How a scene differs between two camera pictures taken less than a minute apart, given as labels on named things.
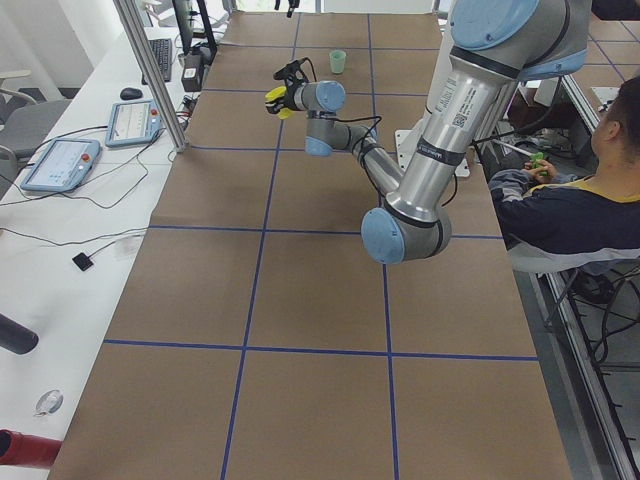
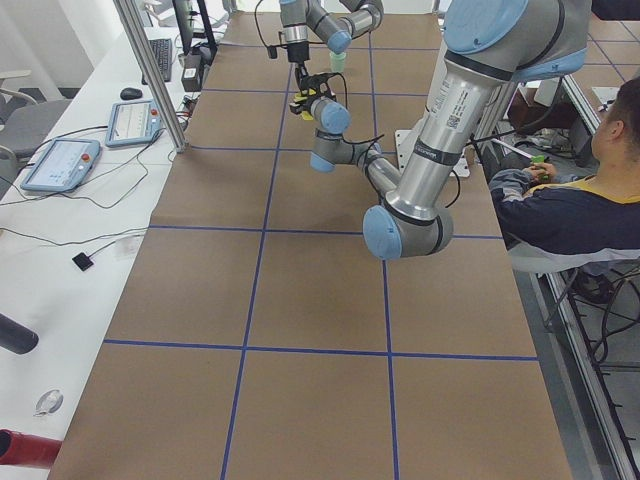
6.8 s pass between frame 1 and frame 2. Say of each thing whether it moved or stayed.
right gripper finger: moved
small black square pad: stayed
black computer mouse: stayed
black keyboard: stayed
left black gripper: moved
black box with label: stayed
